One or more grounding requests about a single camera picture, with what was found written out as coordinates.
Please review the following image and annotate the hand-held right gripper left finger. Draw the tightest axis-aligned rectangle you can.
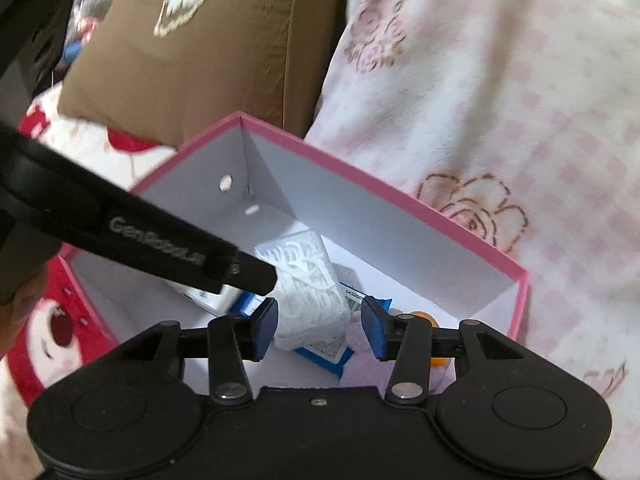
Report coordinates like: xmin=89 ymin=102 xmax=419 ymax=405
xmin=119 ymin=298 xmax=280 ymax=406

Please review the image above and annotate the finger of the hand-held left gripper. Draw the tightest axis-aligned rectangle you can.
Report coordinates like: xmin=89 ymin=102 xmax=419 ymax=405
xmin=227 ymin=252 xmax=279 ymax=297

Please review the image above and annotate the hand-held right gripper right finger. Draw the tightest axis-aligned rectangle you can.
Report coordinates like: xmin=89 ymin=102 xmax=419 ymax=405
xmin=361 ymin=296 xmax=521 ymax=404

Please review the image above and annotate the white wet wipes packet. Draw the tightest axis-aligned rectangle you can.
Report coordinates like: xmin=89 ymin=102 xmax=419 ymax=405
xmin=167 ymin=280 xmax=241 ymax=314

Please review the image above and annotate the blue wet wipes packet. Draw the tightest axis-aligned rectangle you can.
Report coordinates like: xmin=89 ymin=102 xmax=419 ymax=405
xmin=232 ymin=282 xmax=396 ymax=380

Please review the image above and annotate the orange round toy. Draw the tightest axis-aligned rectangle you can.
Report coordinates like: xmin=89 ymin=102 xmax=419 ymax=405
xmin=400 ymin=309 xmax=451 ymax=369

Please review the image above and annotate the white lace-patterned packet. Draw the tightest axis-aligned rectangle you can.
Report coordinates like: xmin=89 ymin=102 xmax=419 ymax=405
xmin=253 ymin=229 xmax=354 ymax=352

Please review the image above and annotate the pink cardboard box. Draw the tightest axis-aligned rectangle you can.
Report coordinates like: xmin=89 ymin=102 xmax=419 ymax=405
xmin=57 ymin=112 xmax=530 ymax=396

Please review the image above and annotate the person's left hand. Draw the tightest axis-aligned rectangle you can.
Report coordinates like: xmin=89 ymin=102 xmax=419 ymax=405
xmin=0 ymin=262 xmax=52 ymax=362

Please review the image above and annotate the brown pillow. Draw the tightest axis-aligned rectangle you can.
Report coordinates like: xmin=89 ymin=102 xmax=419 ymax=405
xmin=57 ymin=0 xmax=346 ymax=149

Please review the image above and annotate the grey plush toy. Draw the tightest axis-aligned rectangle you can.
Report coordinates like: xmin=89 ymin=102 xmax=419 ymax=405
xmin=64 ymin=0 xmax=121 ymax=69

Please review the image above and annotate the pink checked floral pillow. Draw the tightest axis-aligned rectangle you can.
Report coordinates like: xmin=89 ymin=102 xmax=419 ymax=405
xmin=304 ymin=0 xmax=640 ymax=480

